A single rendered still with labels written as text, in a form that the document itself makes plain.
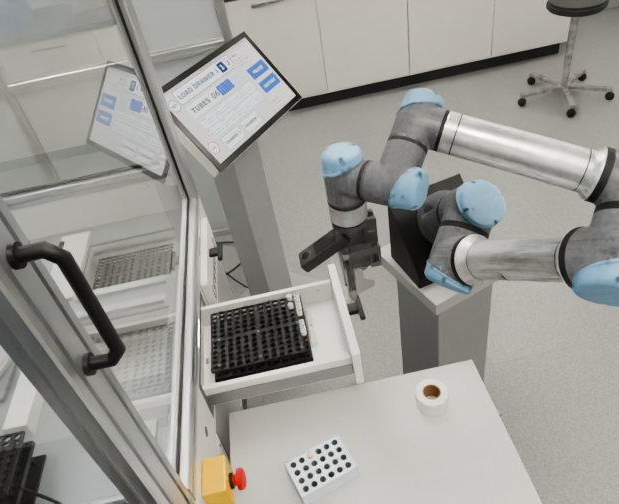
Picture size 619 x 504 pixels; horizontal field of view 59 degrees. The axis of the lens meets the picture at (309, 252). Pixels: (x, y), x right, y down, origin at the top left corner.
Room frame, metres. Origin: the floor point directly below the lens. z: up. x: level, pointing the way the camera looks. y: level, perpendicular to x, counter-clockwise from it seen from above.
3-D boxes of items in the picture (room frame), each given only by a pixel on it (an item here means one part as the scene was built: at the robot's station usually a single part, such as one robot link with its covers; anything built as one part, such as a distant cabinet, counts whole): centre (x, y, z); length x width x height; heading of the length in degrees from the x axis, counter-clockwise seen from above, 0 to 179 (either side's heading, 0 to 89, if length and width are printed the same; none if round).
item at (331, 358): (0.85, 0.16, 0.86); 0.40 x 0.26 x 0.06; 91
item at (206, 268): (1.16, 0.28, 0.87); 0.29 x 0.02 x 0.11; 1
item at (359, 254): (0.86, -0.10, 1.10); 0.09 x 0.08 x 0.12; 92
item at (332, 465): (0.56, 0.06, 0.78); 0.12 x 0.08 x 0.04; 109
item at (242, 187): (1.76, 0.16, 0.51); 0.50 x 0.45 x 1.02; 54
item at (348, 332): (0.86, -0.05, 0.87); 0.29 x 0.02 x 0.11; 1
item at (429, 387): (0.67, -0.20, 0.78); 0.07 x 0.07 x 0.04
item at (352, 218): (0.86, -0.09, 1.19); 0.08 x 0.08 x 0.05
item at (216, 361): (0.85, 0.15, 0.87); 0.22 x 0.18 x 0.06; 91
